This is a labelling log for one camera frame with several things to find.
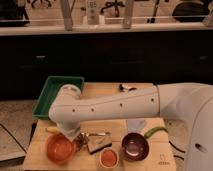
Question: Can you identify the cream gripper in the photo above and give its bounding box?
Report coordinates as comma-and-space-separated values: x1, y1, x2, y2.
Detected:
60, 127, 80, 140

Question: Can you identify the dark red grape bunch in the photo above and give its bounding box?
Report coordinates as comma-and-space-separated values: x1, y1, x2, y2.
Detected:
74, 133, 89, 151

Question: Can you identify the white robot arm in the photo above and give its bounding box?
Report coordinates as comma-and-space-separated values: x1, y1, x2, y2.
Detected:
49, 83, 213, 171

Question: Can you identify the orange red bowl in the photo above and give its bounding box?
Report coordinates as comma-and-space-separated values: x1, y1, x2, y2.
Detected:
45, 133, 75, 165

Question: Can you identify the dark purple bowl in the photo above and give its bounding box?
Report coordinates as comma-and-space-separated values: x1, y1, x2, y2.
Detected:
121, 132, 149, 161

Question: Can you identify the yellow banana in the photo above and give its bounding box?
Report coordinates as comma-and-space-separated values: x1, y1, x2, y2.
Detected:
45, 127, 60, 133

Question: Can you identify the small orange filled cup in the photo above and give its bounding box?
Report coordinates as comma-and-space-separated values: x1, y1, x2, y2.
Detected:
99, 148, 119, 169

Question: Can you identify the green plastic tray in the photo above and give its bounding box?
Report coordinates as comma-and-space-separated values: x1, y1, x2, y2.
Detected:
33, 76, 84, 120

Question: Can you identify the black cable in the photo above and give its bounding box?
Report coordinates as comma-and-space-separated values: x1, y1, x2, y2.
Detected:
168, 139, 186, 161

